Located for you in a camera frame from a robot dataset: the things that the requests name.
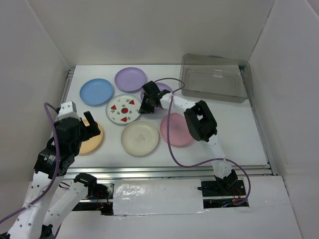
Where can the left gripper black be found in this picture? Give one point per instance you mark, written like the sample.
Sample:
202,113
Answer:
94,129

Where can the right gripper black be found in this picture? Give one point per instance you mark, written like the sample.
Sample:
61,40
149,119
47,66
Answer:
144,109

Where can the white watermelon pattern plate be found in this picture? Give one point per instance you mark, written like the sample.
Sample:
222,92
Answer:
123,109

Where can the cream plate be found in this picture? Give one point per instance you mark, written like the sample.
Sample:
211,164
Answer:
139,138

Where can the pink plate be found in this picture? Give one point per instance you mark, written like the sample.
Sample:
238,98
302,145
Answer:
178,131

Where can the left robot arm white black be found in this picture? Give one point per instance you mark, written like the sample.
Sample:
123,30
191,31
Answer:
37,219

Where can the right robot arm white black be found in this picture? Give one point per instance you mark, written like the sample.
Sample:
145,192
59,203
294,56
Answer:
201,125

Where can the clear plastic bin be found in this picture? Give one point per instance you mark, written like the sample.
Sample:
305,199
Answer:
216,78

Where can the orange plate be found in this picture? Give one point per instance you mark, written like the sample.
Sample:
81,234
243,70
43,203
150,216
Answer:
91,144

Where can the purple plate front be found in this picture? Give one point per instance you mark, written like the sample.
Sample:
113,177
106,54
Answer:
161,86

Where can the purple plate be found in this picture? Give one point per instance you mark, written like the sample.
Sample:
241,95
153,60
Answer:
130,79
161,86

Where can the purple plate rear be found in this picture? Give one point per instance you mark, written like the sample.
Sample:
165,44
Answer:
130,79

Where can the blue plate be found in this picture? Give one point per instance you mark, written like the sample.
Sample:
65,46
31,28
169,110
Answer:
96,92

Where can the white foil cover panel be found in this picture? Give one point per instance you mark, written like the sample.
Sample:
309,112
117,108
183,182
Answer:
157,197

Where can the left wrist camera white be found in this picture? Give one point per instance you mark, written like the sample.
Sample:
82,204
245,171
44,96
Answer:
67,109

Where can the aluminium frame rail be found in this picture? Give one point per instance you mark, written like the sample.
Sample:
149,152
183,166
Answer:
238,133

